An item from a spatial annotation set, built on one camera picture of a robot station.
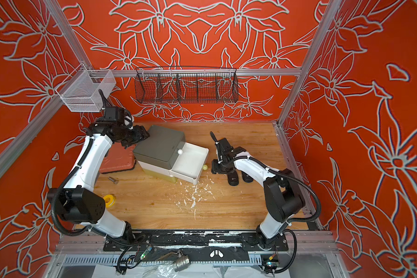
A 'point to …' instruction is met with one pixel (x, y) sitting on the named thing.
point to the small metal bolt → (115, 182)
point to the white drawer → (190, 163)
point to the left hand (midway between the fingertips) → (144, 135)
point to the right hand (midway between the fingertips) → (215, 168)
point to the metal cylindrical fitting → (182, 263)
